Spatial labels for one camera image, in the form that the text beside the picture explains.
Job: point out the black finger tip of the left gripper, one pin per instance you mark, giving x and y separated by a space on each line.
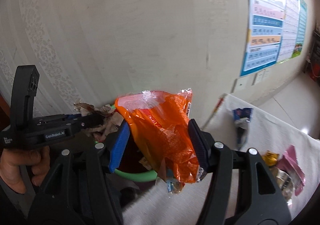
91 121

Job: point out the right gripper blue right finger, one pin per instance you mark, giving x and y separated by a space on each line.
201 142

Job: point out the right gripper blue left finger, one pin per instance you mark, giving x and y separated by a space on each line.
118 147

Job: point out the brown paper trash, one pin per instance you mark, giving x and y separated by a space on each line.
112 120

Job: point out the orange snack bag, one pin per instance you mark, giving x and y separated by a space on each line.
158 122

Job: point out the blue white snack wrapper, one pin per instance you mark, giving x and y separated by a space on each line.
242 119

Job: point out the yellow wrapper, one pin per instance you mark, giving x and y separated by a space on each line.
270 158

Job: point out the pink foil wrapper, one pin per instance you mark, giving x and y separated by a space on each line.
289 164

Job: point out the silver foil wrapper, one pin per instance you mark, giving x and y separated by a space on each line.
285 184

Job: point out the green rimmed red trash bin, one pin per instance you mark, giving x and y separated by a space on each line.
140 177

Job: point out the white towel mat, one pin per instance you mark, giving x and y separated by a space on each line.
238 188

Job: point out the white wall switch plate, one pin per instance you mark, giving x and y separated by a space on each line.
240 84

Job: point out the white wall socket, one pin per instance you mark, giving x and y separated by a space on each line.
261 76

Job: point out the blue pinyin wall poster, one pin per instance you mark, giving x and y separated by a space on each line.
265 31

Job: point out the green bordered wall poster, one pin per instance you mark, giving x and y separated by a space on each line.
294 28

